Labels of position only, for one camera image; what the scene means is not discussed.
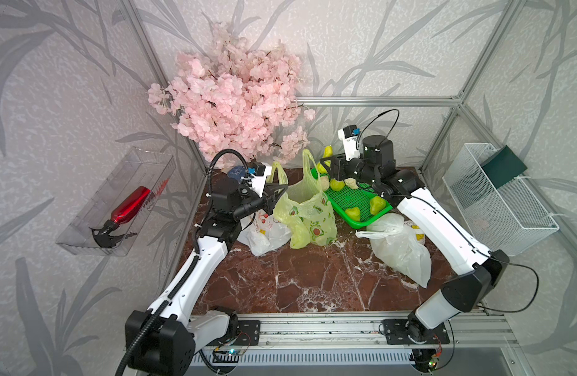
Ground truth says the green avocado plastic bag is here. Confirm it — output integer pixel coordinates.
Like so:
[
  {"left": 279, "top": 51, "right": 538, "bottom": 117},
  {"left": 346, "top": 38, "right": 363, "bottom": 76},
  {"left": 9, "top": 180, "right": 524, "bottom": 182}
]
[{"left": 273, "top": 149, "right": 338, "bottom": 249}]

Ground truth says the white printed plastic bag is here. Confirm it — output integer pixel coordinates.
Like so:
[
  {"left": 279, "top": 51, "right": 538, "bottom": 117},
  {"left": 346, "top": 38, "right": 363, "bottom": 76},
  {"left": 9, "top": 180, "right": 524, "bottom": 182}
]
[{"left": 356, "top": 212, "right": 432, "bottom": 288}]

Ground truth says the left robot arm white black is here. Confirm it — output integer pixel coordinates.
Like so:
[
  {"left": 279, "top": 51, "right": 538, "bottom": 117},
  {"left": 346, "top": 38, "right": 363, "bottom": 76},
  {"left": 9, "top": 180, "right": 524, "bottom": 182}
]
[{"left": 116, "top": 176, "right": 288, "bottom": 375}]

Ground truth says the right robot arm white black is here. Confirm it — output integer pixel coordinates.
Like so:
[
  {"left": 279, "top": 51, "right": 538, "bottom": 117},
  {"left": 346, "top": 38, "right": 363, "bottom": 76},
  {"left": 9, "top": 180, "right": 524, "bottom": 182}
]
[{"left": 321, "top": 126, "right": 509, "bottom": 343}]

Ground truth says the blue tag at vase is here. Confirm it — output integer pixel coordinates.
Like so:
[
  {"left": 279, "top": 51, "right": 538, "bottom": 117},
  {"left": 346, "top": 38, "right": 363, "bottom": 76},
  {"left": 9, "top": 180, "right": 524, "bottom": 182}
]
[{"left": 227, "top": 165, "right": 247, "bottom": 183}]

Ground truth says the green pear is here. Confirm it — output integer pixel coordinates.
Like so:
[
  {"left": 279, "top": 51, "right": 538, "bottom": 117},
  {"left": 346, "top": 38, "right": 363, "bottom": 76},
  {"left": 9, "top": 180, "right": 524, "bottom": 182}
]
[
  {"left": 330, "top": 179, "right": 346, "bottom": 192},
  {"left": 317, "top": 146, "right": 334, "bottom": 175},
  {"left": 345, "top": 207, "right": 361, "bottom": 222},
  {"left": 369, "top": 196, "right": 387, "bottom": 216}
]

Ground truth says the green plastic basket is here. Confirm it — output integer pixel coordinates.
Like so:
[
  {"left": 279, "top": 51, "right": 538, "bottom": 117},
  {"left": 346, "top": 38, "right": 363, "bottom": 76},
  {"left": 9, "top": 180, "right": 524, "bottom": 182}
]
[{"left": 324, "top": 186, "right": 393, "bottom": 230}]

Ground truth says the green pear upper right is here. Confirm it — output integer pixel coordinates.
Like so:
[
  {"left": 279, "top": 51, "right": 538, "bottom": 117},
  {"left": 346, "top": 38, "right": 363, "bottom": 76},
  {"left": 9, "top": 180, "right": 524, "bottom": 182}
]
[{"left": 317, "top": 146, "right": 334, "bottom": 175}]

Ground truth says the green pear front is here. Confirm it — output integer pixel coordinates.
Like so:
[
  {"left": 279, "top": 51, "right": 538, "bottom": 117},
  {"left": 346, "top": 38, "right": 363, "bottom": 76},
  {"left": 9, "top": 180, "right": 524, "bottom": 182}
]
[{"left": 345, "top": 207, "right": 361, "bottom": 222}]

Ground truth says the pink cherry blossom bouquet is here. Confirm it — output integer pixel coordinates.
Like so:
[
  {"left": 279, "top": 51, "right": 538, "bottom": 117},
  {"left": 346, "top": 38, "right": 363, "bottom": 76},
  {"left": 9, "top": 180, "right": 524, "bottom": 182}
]
[{"left": 147, "top": 23, "right": 316, "bottom": 163}]

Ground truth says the red spray bottle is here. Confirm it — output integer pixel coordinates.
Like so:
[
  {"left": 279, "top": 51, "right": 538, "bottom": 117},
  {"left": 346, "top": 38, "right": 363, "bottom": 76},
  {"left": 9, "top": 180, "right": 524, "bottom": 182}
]
[{"left": 90, "top": 186, "right": 152, "bottom": 248}]

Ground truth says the dark green card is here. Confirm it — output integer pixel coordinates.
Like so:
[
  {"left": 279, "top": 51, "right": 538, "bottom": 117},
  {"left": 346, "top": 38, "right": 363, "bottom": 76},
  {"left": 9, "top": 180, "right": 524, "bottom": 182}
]
[{"left": 481, "top": 146, "right": 528, "bottom": 189}]

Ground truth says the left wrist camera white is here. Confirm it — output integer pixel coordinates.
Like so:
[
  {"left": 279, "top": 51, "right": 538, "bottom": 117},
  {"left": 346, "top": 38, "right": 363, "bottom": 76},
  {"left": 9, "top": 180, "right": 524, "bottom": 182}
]
[{"left": 243, "top": 162, "right": 272, "bottom": 198}]

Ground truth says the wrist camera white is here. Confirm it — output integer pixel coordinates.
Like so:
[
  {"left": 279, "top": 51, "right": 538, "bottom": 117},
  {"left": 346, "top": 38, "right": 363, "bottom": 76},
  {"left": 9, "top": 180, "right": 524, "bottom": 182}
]
[
  {"left": 243, "top": 162, "right": 272, "bottom": 198},
  {"left": 337, "top": 125, "right": 360, "bottom": 161}
]

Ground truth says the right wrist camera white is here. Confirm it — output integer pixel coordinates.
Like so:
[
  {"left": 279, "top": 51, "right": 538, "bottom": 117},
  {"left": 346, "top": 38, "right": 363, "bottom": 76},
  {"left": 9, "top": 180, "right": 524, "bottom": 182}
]
[{"left": 337, "top": 125, "right": 360, "bottom": 161}]

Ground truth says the clear wall tray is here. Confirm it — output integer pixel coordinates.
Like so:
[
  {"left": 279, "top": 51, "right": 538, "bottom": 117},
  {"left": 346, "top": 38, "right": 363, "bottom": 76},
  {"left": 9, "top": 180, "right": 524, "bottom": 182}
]
[{"left": 56, "top": 147, "right": 176, "bottom": 257}]

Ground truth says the white wire mesh basket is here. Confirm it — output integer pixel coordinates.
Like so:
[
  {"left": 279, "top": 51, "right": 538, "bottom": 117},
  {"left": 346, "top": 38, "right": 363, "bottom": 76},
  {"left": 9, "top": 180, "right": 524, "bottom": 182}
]
[{"left": 443, "top": 143, "right": 560, "bottom": 256}]

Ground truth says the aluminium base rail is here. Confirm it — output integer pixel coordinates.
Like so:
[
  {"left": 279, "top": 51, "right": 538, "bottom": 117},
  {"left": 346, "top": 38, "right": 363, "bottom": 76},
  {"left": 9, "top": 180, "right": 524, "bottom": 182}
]
[{"left": 123, "top": 311, "right": 522, "bottom": 351}]

